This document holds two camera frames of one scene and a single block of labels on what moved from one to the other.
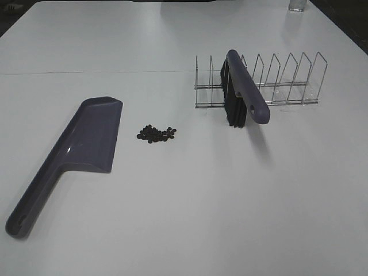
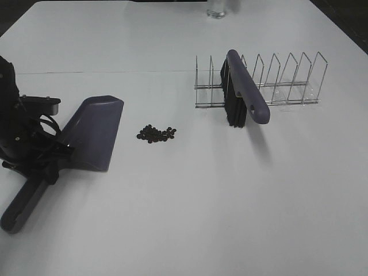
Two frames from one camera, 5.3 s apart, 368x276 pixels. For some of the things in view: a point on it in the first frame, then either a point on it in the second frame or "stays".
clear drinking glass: (296, 6) to (216, 8)
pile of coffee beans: (151, 134) stays
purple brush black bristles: (242, 93) stays
